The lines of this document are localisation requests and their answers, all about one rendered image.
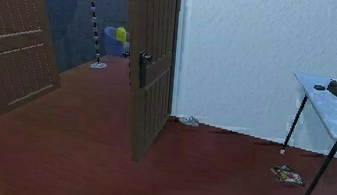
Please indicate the colourful newspaper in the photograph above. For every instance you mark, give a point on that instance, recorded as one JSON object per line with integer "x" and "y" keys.
{"x": 286, "y": 176}

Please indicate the brown wooden room door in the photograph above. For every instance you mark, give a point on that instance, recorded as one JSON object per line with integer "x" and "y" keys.
{"x": 153, "y": 77}

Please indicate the small grey shoes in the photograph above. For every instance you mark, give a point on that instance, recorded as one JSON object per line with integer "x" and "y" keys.
{"x": 189, "y": 121}

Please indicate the yellow cushion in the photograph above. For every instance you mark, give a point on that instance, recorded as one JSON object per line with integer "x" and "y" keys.
{"x": 121, "y": 35}

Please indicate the black and white floor lamp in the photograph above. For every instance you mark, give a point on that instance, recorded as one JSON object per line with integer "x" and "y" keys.
{"x": 95, "y": 29}

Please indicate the small black flat object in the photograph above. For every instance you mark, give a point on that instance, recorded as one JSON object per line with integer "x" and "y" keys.
{"x": 319, "y": 87}

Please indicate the brown wooden panelled door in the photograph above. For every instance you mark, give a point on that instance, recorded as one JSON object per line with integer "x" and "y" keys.
{"x": 14, "y": 40}

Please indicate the pale marble table black legs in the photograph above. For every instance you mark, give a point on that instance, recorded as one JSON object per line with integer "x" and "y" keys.
{"x": 335, "y": 115}

